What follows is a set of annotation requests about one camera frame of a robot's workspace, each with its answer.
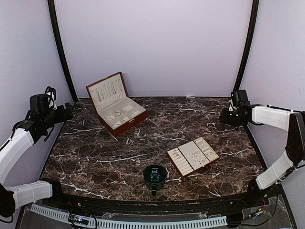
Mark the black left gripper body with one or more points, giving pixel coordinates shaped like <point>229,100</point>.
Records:
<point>61,117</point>

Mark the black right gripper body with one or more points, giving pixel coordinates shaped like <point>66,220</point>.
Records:
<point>232,119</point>

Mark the red jewelry box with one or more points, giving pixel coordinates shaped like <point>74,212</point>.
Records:
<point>115,109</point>

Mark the red jewelry tray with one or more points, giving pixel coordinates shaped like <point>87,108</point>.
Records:
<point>192,157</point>

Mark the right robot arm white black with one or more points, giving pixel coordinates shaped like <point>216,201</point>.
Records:
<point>291,121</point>

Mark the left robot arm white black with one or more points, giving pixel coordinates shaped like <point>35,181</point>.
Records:
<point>40,121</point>

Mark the dark green glass mug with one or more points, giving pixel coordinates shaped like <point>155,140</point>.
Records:
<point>155,176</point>

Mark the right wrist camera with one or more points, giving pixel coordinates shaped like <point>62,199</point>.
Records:
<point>233,101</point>

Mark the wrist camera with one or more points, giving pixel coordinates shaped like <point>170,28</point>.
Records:
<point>52,93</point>
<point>233,101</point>

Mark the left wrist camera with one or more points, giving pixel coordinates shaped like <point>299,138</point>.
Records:
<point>52,93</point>

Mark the black front rail base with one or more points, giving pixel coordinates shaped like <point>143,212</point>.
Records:
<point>101,194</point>

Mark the white slotted cable duct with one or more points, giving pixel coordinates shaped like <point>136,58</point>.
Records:
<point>128,221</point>

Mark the left black frame post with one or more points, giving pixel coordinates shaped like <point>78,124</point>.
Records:
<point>60,49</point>

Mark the black frame post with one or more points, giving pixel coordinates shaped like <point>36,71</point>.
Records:
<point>60,49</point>
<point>248,44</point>

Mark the right black frame post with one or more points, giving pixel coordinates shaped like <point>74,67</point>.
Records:
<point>248,44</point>

